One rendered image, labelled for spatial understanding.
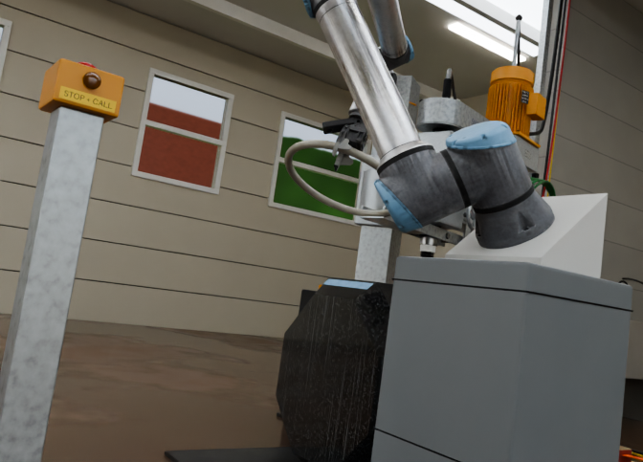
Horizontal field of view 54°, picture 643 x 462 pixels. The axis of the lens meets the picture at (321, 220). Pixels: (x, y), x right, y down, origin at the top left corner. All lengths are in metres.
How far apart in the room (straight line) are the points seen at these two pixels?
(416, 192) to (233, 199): 7.61
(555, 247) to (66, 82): 1.05
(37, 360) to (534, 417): 0.95
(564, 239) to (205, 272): 7.58
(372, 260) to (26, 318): 2.60
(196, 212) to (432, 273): 7.38
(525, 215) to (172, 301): 7.42
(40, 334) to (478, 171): 0.96
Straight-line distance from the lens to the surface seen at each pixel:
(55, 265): 1.23
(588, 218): 1.58
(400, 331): 1.56
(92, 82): 1.24
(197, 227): 8.75
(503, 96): 3.57
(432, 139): 2.91
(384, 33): 2.05
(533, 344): 1.35
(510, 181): 1.50
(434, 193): 1.47
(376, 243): 3.60
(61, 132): 1.24
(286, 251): 9.43
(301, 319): 2.72
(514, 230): 1.52
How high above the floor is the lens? 0.73
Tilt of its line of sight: 6 degrees up
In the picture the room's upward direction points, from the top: 8 degrees clockwise
